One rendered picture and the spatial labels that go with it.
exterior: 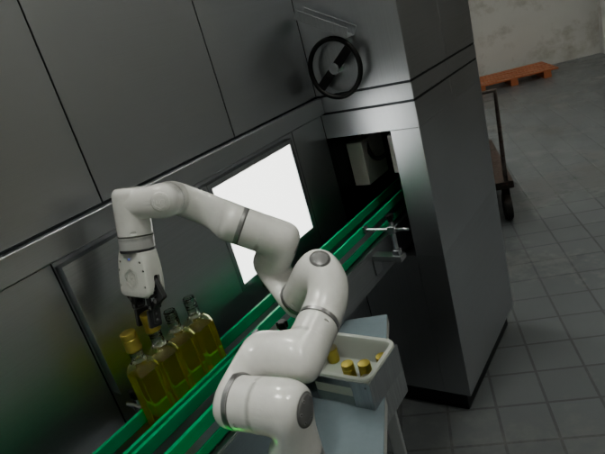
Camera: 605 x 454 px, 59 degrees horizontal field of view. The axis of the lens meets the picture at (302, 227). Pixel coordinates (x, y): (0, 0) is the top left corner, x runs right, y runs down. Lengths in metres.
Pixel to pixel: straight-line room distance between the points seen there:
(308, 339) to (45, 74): 0.80
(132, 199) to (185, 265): 0.36
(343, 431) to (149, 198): 0.71
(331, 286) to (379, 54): 1.03
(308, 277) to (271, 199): 0.70
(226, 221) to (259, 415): 0.42
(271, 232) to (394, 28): 0.94
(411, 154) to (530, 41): 8.06
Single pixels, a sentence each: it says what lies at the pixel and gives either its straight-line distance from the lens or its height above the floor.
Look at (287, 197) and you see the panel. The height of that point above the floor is 1.15.
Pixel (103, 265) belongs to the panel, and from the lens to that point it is 1.32.
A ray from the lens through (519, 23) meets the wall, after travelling 9.84.
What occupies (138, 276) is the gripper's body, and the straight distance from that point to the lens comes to 1.19.
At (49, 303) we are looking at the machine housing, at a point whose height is 1.25.
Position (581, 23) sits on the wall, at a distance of 10.07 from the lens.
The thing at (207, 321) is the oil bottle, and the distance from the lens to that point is 1.33.
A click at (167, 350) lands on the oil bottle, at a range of 1.26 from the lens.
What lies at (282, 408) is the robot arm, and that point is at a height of 1.12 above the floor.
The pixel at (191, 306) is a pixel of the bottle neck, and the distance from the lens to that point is 1.31.
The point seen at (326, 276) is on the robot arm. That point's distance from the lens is 1.06.
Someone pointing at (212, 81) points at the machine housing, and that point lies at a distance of 1.64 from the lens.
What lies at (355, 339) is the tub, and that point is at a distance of 1.53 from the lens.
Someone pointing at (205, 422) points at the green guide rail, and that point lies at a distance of 1.23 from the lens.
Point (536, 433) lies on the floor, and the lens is 2.40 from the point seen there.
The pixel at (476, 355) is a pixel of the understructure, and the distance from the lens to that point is 2.45.
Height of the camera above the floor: 1.66
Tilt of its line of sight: 20 degrees down
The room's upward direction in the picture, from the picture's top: 16 degrees counter-clockwise
